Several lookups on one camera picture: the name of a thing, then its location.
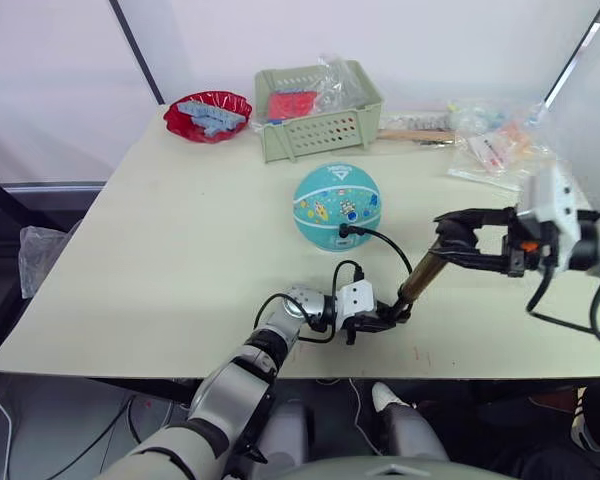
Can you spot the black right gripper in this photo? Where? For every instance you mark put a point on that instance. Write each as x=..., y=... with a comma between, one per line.
x=522, y=250

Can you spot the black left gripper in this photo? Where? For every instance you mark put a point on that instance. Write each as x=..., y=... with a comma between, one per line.
x=365, y=325

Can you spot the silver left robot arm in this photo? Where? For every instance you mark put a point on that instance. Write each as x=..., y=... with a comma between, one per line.
x=240, y=380

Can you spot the teal cartoon print ball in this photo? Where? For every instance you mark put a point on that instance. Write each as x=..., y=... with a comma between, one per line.
x=330, y=200

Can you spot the clear bag with paper card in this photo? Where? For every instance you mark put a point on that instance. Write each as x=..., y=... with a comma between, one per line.
x=495, y=152

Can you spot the grey rounded leg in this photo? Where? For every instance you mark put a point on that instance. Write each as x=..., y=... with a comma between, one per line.
x=285, y=430
x=415, y=435

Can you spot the wooden sticks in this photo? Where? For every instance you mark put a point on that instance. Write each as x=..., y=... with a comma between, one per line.
x=410, y=135

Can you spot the clear bag of colourful pieces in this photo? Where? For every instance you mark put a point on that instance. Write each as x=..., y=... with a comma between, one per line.
x=480, y=112

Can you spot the clear packet with white strip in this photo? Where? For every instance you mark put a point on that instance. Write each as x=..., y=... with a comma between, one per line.
x=415, y=121

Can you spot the pale green perforated basket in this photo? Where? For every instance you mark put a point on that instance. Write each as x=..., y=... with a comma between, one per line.
x=320, y=132

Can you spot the crumpled clear plastic bag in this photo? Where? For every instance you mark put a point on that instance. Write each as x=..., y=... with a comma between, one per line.
x=332, y=85

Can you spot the black and white shoe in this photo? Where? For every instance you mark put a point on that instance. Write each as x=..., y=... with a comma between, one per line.
x=592, y=420

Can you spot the red flat packet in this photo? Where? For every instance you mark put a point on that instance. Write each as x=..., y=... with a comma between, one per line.
x=290, y=105

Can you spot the black table underframe bar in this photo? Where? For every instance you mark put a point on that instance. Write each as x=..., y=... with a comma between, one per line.
x=145, y=387

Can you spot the blue toy block pile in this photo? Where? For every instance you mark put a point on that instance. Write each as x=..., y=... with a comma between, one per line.
x=207, y=117

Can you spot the grey plastic bag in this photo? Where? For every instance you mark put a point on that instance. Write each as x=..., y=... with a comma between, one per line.
x=37, y=255

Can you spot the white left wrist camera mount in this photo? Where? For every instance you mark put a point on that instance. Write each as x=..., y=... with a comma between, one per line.
x=355, y=297

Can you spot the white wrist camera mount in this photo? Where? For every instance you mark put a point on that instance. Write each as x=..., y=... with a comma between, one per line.
x=555, y=200
x=355, y=297

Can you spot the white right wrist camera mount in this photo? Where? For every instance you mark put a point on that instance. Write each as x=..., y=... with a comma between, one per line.
x=555, y=200

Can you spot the black frame pole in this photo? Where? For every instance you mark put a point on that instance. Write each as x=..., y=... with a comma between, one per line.
x=577, y=55
x=140, y=55

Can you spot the black slanted frame bar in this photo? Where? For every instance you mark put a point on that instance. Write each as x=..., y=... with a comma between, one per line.
x=10, y=197

